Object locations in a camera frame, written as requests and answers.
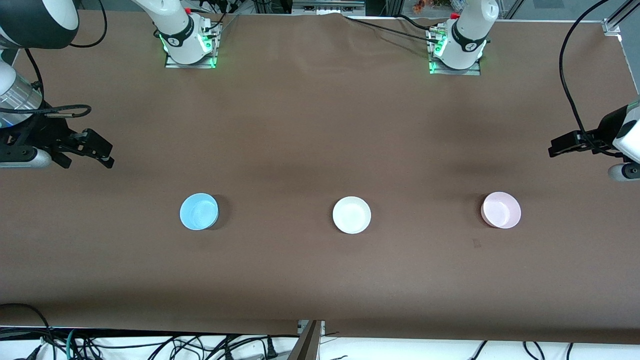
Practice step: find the pink plastic bowl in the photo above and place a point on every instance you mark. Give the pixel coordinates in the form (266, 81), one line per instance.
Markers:
(501, 210)

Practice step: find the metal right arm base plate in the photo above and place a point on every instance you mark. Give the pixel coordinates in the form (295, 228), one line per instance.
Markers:
(172, 64)

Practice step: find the blue plastic bowl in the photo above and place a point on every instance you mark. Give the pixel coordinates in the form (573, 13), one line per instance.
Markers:
(199, 211)

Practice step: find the metal post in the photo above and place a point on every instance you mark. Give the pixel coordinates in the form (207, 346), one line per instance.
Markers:
(307, 345)

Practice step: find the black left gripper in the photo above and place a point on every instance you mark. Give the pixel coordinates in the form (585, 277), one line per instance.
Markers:
(606, 128)

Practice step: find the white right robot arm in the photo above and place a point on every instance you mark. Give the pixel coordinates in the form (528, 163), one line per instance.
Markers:
(175, 30)

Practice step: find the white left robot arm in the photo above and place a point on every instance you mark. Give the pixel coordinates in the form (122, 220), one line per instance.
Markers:
(470, 30)

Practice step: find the brown table cover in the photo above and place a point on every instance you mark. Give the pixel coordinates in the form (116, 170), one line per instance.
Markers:
(320, 280)

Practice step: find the white plastic bowl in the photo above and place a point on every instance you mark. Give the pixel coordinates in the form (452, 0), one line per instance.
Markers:
(352, 215)

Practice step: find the black power plug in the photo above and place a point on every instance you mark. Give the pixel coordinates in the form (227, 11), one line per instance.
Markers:
(271, 348)

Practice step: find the aluminium rack frame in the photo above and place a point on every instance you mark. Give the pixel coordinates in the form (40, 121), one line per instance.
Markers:
(325, 7)

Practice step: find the aluminium frame profile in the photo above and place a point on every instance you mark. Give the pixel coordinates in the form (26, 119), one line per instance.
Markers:
(612, 25)

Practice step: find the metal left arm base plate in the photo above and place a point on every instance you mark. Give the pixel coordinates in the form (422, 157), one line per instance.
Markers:
(475, 71)

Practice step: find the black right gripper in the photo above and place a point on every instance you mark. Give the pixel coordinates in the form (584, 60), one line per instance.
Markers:
(44, 134)

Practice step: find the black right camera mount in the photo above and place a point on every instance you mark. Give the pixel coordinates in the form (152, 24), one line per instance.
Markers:
(61, 160)

